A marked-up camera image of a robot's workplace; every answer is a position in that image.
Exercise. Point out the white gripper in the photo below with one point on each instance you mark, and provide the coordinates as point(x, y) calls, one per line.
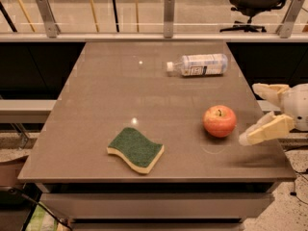
point(298, 106)

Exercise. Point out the red apple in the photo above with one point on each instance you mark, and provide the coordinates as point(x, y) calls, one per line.
point(219, 121)

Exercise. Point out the clear plastic bottle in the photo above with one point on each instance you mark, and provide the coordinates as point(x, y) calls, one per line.
point(199, 65)

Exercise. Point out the black office chair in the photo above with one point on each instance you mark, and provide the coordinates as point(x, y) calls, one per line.
point(250, 8)

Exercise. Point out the green yellow sponge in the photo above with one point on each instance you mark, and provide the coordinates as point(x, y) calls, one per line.
point(136, 150)

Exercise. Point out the grey table drawer unit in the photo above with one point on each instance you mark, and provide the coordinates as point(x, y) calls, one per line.
point(175, 207)

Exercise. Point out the glass railing panel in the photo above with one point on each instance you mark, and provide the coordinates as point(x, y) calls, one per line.
point(134, 16)

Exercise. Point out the green white bag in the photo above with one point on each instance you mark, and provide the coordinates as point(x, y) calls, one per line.
point(43, 220)

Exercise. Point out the metal railing post right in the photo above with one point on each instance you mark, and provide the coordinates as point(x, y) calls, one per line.
point(285, 29)

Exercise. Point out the metal railing post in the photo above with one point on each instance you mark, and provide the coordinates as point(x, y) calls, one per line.
point(169, 6)
point(50, 25)
point(285, 29)

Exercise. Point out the metal railing post middle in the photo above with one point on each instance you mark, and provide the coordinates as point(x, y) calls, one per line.
point(169, 6)

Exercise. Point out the metal railing post left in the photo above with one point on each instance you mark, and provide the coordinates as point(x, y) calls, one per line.
point(50, 25)

